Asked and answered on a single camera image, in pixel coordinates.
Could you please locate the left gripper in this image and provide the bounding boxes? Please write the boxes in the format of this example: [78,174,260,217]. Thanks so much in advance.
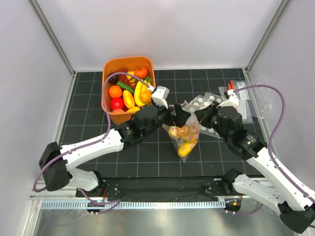
[142,100,189,137]

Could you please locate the yellow toy lemon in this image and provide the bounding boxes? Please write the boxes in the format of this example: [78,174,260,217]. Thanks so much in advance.
[168,126,181,139]

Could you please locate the pink polka dot zip bag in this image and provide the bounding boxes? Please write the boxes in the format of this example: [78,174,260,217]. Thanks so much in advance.
[162,101,201,163]

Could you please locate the yellow toy mango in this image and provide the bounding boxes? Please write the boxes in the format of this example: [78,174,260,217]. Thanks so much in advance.
[177,142,196,158]
[123,90,135,109]

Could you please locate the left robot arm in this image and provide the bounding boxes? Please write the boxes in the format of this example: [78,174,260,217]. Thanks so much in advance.
[39,104,190,197]

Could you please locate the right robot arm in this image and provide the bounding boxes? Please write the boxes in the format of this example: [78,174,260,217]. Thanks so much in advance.
[195,103,315,234]

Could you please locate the white polka dot zip bag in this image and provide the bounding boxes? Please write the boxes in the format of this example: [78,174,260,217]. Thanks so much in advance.
[187,92,227,139]

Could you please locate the clear bag orange zipper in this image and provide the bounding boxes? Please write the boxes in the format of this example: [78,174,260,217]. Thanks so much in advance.
[219,80,257,123]

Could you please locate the orange yellow toy fruit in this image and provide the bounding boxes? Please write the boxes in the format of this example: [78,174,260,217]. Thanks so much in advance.
[140,91,152,104]

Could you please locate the yellow toy banana bunch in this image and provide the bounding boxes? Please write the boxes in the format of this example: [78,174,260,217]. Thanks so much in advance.
[134,81,147,107]

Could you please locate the orange toy pumpkin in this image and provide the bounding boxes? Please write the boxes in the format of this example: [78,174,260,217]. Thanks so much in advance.
[135,67,149,80]

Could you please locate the orange plastic basket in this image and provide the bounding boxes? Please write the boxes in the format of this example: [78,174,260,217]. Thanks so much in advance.
[101,57,156,125]

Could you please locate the green toy cucumber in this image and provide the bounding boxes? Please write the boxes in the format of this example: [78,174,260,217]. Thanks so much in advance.
[117,81,135,94]

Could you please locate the peach toy fruit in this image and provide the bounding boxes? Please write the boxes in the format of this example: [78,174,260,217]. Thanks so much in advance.
[112,109,124,114]

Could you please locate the yellow toy corn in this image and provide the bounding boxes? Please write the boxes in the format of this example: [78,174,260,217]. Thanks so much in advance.
[126,71,135,83]

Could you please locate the red toy chili peppers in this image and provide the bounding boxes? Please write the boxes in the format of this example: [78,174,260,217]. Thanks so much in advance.
[116,68,136,88]

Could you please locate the red toy apple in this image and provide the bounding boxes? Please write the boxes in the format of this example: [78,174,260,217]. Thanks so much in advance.
[110,97,125,111]

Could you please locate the dark purple toy plum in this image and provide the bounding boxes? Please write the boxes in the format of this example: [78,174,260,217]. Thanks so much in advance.
[109,75,119,85]

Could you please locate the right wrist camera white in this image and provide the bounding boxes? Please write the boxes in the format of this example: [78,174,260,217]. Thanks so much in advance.
[218,89,239,109]

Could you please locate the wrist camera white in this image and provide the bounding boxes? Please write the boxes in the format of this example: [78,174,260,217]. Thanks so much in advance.
[218,89,239,109]
[151,86,169,109]

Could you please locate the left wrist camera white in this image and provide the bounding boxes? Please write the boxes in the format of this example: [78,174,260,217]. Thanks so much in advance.
[151,86,169,109]

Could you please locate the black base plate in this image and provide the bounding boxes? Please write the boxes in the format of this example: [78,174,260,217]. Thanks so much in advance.
[87,176,240,202]

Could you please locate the grey slotted cable duct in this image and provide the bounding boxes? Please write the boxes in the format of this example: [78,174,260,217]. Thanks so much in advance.
[41,199,225,210]

